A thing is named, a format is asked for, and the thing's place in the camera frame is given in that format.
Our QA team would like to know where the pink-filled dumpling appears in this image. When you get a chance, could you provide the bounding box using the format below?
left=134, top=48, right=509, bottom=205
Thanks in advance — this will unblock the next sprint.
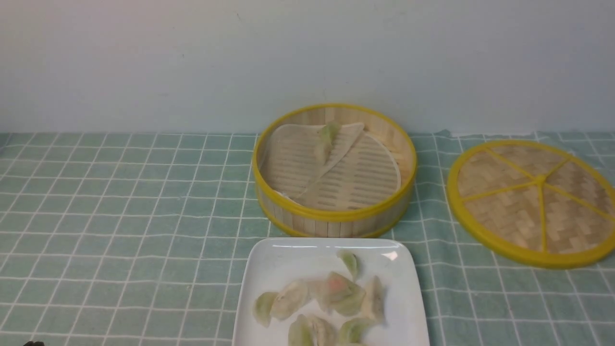
left=317, top=272, right=359, bottom=313

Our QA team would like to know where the white square plate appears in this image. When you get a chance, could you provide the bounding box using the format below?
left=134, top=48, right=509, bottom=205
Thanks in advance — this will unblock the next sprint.
left=232, top=238, right=430, bottom=346

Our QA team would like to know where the pale dumpling plate centre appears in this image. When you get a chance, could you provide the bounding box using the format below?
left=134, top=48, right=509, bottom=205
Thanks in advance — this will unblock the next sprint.
left=307, top=280, right=329, bottom=305

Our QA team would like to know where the pale dumpling plate left-centre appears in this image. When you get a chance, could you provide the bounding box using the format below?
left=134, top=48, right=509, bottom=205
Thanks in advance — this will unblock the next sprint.
left=270, top=280, right=310, bottom=321

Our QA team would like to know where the green dumpling plate left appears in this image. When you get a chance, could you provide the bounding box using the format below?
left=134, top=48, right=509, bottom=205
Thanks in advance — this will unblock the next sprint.
left=252, top=291, right=278, bottom=328

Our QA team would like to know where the pale dumpling plate right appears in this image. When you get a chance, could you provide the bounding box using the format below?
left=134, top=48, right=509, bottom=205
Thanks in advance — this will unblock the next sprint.
left=360, top=276, right=384, bottom=324

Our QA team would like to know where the green dumpling plate bottom-left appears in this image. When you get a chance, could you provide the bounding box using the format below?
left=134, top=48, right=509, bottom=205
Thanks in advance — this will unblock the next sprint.
left=287, top=314, right=314, bottom=346

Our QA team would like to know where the pale dumpling plate bottom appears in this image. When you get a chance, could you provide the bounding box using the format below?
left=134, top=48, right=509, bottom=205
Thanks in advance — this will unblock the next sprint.
left=307, top=314, right=337, bottom=346

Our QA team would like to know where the green dumpling plate bottom-right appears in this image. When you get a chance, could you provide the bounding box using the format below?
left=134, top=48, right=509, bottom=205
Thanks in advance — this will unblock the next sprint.
left=336, top=317, right=377, bottom=346

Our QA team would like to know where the bamboo steamer basket yellow rim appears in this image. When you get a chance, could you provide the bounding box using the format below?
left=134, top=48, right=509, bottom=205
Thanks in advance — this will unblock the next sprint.
left=252, top=103, right=418, bottom=238

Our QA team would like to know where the pale dumpling in steamer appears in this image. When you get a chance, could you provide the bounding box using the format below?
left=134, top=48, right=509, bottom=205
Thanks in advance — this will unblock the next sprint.
left=314, top=121, right=341, bottom=165

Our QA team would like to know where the white steamer liner cloth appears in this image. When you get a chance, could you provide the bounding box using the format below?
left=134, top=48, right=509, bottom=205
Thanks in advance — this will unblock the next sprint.
left=257, top=123, right=401, bottom=211

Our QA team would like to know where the green checkered tablecloth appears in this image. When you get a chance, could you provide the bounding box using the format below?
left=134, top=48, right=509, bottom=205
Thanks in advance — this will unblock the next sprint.
left=0, top=131, right=615, bottom=346

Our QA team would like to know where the woven bamboo steamer lid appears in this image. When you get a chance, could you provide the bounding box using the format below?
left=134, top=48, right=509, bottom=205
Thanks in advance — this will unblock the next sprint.
left=446, top=140, right=615, bottom=269

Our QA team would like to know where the black object bottom-left corner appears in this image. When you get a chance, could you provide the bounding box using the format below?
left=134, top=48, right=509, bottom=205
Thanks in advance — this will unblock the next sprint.
left=24, top=340, right=45, bottom=346

